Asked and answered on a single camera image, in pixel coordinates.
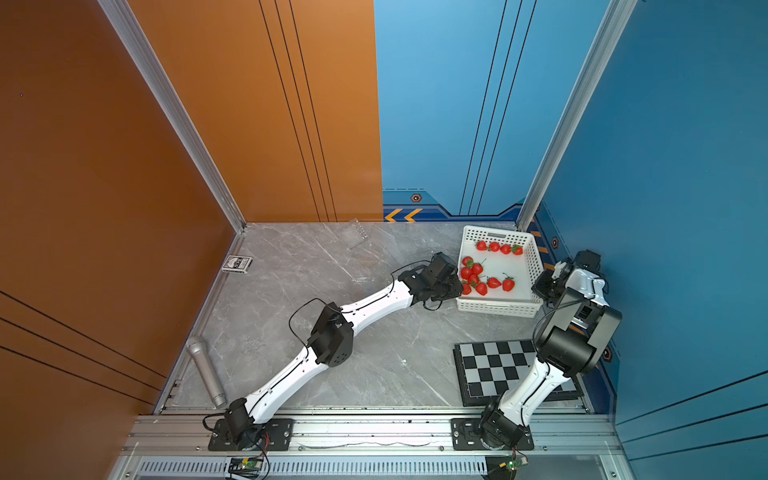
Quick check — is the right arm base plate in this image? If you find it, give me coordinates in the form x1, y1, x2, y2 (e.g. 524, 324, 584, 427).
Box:
449, 418, 535, 452

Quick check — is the aluminium front rail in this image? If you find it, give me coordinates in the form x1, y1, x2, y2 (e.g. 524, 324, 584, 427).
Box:
118, 407, 623, 457

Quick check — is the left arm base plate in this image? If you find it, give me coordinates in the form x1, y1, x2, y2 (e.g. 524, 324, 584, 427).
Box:
207, 418, 294, 453

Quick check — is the clear clamshell near wall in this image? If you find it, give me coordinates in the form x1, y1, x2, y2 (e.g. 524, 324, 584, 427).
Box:
341, 218, 370, 250

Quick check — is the left green circuit board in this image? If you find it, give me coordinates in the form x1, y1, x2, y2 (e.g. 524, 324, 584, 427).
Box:
227, 457, 270, 479

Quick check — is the strawberry five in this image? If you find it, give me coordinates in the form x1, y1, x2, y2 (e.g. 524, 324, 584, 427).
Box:
502, 275, 516, 292

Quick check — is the aluminium corner post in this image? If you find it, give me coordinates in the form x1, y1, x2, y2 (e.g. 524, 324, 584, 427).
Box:
98, 0, 246, 234
515, 0, 638, 232

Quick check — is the white perforated plastic basket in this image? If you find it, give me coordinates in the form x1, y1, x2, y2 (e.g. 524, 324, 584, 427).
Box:
457, 225, 544, 318

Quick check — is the right aluminium corner post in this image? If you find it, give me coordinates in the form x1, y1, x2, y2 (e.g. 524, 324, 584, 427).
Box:
515, 0, 638, 232

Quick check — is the black white checkerboard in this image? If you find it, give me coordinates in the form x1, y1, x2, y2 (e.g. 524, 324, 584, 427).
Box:
452, 339, 584, 408

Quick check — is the right green circuit board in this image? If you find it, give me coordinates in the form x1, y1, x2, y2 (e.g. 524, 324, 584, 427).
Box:
498, 454, 529, 478

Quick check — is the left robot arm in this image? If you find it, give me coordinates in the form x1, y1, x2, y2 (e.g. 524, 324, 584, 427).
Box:
202, 252, 463, 450

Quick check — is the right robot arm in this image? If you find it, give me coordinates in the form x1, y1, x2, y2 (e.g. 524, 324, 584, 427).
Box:
478, 250, 622, 449

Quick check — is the clear plastic clamshell container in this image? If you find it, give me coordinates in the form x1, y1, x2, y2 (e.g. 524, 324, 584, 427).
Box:
341, 247, 434, 304

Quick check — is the green circuit board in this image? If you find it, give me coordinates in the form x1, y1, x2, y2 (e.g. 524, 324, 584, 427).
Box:
227, 457, 270, 479
498, 454, 529, 478

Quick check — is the left aluminium corner post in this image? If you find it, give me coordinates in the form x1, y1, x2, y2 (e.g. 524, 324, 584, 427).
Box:
98, 0, 246, 234

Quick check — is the grey metal cylinder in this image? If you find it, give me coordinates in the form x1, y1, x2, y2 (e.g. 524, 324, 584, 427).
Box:
186, 336, 228, 409

